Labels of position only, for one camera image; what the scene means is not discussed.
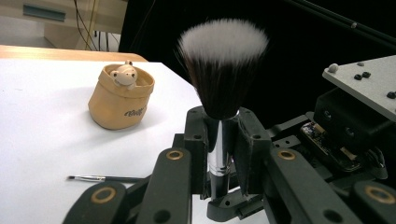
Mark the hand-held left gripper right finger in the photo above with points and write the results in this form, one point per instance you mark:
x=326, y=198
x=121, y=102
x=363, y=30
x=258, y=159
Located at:
x=252, y=146

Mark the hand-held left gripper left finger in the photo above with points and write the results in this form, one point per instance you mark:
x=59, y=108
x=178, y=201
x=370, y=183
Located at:
x=196, y=146

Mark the large black makeup brush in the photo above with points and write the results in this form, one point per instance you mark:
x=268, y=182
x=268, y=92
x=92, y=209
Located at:
x=222, y=77

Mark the thin black makeup brush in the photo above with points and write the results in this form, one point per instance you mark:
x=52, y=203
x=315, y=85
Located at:
x=102, y=178

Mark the tan brush holder with figurine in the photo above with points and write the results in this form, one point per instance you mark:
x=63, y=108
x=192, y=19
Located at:
x=115, y=105

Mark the light wooden desk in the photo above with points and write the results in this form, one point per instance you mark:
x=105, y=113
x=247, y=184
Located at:
x=56, y=28

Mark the black metal stand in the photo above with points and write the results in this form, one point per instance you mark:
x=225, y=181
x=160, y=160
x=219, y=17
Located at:
x=351, y=24

